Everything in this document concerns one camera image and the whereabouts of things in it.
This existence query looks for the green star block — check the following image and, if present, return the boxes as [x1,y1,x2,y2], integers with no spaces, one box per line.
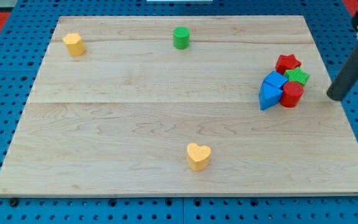
[284,67,310,86]

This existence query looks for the blue triangle block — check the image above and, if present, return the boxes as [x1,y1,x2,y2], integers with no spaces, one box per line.
[259,83,283,110]

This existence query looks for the yellow hexagon block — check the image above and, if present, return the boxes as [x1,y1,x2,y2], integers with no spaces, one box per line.
[62,33,86,56]

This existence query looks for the blue cube block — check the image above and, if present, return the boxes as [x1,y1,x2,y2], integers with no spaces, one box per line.
[263,71,288,89]

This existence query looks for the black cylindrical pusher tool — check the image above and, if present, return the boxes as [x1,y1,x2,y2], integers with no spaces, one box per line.
[326,43,358,101]

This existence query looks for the red cylinder block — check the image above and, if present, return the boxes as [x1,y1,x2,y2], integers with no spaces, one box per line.
[279,82,304,108]

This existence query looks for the yellow heart block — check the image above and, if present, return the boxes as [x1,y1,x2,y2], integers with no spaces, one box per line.
[186,143,211,171]

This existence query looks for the green cylinder block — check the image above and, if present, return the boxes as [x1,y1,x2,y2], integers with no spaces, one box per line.
[173,26,190,50]

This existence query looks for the wooden board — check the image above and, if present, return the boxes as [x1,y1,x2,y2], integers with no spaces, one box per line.
[0,16,358,198]

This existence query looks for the red star block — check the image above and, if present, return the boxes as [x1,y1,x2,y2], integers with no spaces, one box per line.
[275,54,301,75]

